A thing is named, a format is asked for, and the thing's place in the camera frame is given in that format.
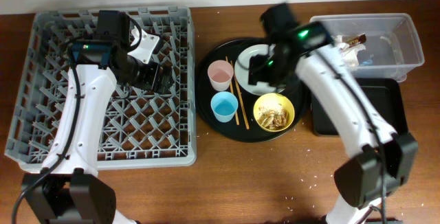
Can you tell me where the black rectangular food tray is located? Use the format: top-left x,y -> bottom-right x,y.
311,78 -> 408,137

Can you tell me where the yellow bowl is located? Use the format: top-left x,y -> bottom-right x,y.
253,93 -> 296,132

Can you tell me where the white paper napkin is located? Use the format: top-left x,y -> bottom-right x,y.
333,35 -> 366,67

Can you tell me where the gold foil snack wrapper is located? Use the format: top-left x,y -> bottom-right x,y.
344,34 -> 366,46

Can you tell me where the food scraps and rice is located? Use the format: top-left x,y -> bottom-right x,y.
258,104 -> 289,131

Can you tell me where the clear plastic waste bin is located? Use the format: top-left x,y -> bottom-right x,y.
310,13 -> 425,82

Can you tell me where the round black serving tray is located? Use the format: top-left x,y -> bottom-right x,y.
195,37 -> 311,143

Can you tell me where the grey plastic dishwasher rack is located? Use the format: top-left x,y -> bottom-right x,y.
5,6 -> 197,172

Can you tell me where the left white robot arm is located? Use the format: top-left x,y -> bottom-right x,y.
19,10 -> 173,223

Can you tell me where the wooden chopstick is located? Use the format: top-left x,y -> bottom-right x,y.
233,73 -> 250,130
225,56 -> 240,126

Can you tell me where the light blue plastic cup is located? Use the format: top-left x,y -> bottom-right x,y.
210,91 -> 239,123

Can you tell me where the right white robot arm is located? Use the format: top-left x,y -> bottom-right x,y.
248,3 -> 418,223

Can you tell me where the pink plastic cup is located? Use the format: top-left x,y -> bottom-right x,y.
207,60 -> 234,91

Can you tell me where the grey round plate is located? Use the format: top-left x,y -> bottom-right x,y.
234,44 -> 285,96

